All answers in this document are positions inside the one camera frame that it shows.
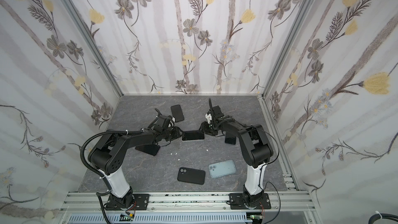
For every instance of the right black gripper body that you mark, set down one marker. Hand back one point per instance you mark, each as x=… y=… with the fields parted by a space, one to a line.
x=210 y=129

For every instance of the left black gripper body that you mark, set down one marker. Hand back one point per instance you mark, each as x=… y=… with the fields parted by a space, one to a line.
x=171 y=134

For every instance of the black phone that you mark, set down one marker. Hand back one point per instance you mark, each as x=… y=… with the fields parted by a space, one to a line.
x=193 y=135
x=149 y=149
x=230 y=139

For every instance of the black phone case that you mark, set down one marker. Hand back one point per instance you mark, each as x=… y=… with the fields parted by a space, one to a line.
x=177 y=113
x=191 y=176

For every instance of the pale blue phone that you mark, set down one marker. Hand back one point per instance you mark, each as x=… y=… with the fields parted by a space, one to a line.
x=222 y=169

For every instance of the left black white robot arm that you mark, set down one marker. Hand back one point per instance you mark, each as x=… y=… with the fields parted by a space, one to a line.
x=105 y=152

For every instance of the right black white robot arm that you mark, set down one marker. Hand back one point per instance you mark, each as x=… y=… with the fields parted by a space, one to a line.
x=255 y=147

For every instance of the black phone case front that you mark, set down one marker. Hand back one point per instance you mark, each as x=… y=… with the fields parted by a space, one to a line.
x=191 y=176

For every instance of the small green circuit board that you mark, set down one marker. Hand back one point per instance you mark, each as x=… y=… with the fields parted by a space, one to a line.
x=127 y=217

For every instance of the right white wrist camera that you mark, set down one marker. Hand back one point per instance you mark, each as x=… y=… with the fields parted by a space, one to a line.
x=208 y=118

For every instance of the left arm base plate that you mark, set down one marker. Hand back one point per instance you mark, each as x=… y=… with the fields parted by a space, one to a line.
x=136 y=201

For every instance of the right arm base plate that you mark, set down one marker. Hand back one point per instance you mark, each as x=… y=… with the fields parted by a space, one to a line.
x=239 y=201

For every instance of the white slotted cable duct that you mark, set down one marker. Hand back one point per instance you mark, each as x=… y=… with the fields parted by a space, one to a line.
x=184 y=218

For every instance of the aluminium front rail frame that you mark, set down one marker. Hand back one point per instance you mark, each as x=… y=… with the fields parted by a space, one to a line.
x=287 y=207

